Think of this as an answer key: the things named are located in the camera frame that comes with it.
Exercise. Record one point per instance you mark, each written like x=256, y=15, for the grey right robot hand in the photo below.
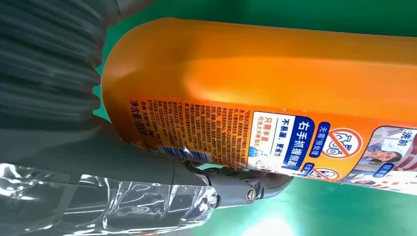
x=81, y=156

